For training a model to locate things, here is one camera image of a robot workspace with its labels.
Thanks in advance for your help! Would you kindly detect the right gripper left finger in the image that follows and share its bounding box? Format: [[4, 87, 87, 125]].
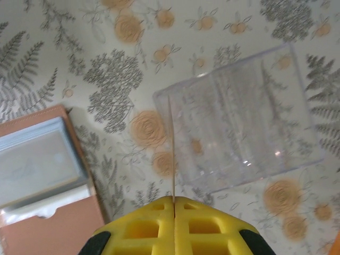
[[79, 196, 176, 255]]

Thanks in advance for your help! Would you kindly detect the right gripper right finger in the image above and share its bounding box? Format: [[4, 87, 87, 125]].
[[174, 195, 269, 255]]

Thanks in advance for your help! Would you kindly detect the clear acrylic card organizer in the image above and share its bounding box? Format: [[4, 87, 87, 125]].
[[152, 41, 327, 195]]

